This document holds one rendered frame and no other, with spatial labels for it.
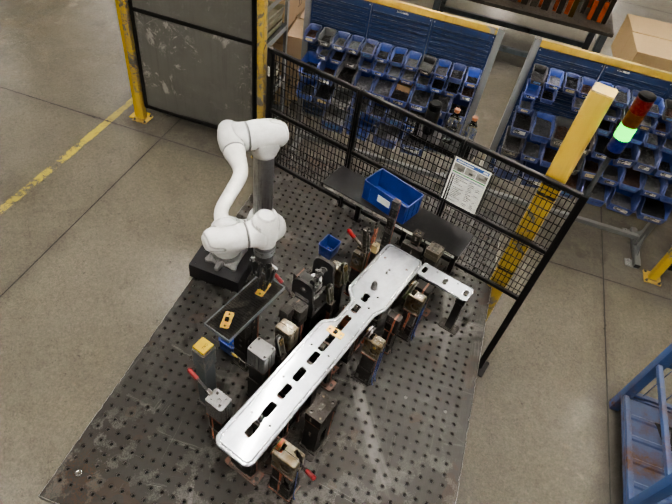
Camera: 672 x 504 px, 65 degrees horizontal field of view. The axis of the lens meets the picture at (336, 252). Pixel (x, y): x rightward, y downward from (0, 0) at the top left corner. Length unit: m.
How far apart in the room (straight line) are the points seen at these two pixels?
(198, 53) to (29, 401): 2.83
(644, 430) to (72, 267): 3.89
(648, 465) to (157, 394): 2.77
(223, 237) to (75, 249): 2.37
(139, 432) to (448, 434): 1.40
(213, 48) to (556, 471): 3.86
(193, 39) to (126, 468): 3.29
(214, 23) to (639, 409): 4.01
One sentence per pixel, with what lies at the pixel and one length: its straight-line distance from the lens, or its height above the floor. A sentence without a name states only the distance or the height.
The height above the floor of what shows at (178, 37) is 0.92.
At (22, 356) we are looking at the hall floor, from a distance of 3.81.
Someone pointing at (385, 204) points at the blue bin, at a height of 1.09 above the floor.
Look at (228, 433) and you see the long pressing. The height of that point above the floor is 1.00.
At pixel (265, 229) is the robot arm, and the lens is 2.03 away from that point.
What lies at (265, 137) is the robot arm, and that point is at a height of 1.60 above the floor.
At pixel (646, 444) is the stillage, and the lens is 3.85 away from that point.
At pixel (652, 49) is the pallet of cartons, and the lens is 5.14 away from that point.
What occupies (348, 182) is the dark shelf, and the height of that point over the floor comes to 1.03.
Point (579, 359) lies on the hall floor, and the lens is 4.19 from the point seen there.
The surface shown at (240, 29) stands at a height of 1.13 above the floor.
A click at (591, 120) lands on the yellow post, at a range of 2.59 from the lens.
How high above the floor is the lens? 3.03
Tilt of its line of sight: 47 degrees down
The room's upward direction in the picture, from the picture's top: 10 degrees clockwise
